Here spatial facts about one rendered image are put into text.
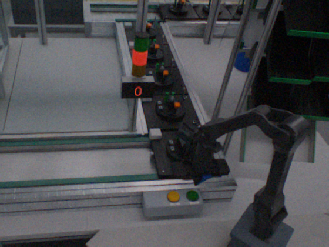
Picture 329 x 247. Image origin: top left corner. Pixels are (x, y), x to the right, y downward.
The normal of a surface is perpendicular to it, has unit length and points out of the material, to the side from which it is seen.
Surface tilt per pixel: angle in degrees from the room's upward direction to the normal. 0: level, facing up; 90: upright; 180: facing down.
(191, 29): 90
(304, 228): 0
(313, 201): 0
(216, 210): 0
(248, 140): 45
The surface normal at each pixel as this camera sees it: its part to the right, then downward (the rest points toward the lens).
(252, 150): 0.01, -0.04
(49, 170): 0.07, -0.73
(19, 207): 0.12, 0.68
